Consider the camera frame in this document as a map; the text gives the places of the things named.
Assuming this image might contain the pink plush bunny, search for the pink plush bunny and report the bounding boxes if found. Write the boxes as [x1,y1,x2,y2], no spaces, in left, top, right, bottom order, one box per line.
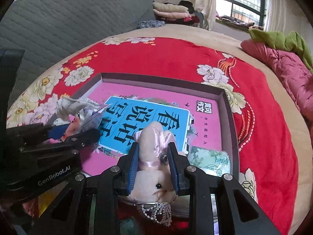
[126,120,192,227]

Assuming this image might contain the white floral scrunchie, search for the white floral scrunchie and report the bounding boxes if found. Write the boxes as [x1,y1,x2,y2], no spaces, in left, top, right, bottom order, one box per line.
[55,97,103,121]

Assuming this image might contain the green tissue pack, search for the green tissue pack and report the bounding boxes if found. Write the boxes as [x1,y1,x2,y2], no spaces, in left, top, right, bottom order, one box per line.
[187,146,231,177]

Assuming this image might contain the cartoon printed snack packet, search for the cartoon printed snack packet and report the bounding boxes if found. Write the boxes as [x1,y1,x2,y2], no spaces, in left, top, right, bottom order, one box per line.
[53,104,110,141]

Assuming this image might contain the pink and blue book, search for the pink and blue book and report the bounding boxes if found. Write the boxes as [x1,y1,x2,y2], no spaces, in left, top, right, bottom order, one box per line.
[81,82,223,176]

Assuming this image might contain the grey cardboard box tray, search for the grey cardboard box tray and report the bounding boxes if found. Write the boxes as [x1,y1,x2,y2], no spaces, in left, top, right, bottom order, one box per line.
[72,73,239,177]

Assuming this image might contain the red floral blanket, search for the red floral blanket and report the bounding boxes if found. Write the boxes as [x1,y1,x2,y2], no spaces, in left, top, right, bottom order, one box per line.
[6,36,299,235]

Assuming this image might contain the grey quilted headboard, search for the grey quilted headboard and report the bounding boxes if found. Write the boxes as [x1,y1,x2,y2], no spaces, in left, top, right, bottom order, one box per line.
[1,0,154,103]

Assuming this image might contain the blue patterned cloth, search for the blue patterned cloth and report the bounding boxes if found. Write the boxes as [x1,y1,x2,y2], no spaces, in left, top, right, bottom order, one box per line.
[137,20,165,29]

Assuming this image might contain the pink quilted comforter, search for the pink quilted comforter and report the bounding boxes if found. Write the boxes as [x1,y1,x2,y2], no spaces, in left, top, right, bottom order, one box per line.
[240,39,312,141]

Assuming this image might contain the stack of folded blankets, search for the stack of folded blankets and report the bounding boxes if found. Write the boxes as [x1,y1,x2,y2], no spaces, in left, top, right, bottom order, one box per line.
[152,0,204,28]

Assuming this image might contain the clothes on window sill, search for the clothes on window sill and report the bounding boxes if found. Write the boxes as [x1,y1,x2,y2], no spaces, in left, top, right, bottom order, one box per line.
[215,15,264,32]

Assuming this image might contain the green blanket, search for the green blanket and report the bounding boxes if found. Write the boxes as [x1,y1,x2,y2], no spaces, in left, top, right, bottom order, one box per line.
[248,29,312,73]

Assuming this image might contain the black framed window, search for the black framed window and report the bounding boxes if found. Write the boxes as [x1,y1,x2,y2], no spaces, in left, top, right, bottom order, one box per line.
[216,0,267,27]

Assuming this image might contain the white curtain right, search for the white curtain right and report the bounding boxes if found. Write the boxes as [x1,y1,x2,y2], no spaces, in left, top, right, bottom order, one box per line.
[264,0,312,48]

